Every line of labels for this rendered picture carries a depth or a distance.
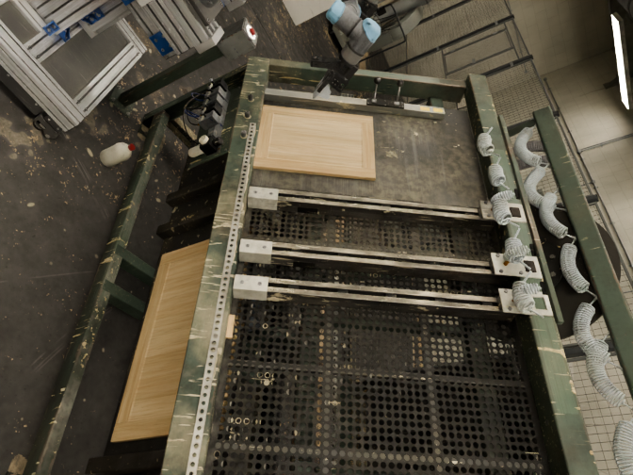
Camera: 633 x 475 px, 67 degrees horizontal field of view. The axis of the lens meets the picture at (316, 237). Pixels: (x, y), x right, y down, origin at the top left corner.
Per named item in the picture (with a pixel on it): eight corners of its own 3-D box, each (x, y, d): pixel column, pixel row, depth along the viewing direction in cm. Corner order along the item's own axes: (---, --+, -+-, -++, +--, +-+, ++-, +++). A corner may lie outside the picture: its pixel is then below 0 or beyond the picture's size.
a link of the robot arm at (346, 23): (328, 13, 177) (351, 34, 179) (321, 18, 168) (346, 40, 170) (341, -5, 173) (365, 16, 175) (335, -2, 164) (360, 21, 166)
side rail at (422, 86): (269, 74, 273) (269, 57, 264) (458, 96, 280) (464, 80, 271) (268, 81, 269) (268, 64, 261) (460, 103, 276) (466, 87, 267)
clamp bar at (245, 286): (235, 279, 185) (234, 243, 166) (533, 305, 192) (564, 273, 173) (232, 303, 179) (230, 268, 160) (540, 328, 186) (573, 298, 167)
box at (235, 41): (218, 31, 253) (245, 16, 245) (231, 49, 261) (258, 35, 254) (214, 44, 246) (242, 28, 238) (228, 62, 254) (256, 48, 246)
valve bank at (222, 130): (189, 82, 249) (226, 63, 239) (206, 102, 259) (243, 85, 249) (168, 149, 219) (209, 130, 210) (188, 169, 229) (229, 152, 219)
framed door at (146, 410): (165, 256, 245) (162, 254, 244) (253, 227, 223) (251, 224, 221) (114, 443, 192) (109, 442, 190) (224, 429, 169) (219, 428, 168)
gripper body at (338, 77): (338, 94, 184) (358, 71, 177) (320, 81, 182) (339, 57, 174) (340, 86, 190) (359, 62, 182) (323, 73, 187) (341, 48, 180)
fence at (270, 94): (265, 93, 253) (265, 88, 250) (441, 113, 259) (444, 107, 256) (264, 100, 250) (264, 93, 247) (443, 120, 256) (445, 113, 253)
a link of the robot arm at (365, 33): (366, 12, 171) (384, 29, 172) (348, 38, 177) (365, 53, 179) (362, 18, 165) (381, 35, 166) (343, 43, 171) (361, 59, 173)
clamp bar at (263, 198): (250, 193, 211) (250, 154, 192) (511, 219, 219) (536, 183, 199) (247, 211, 205) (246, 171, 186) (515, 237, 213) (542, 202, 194)
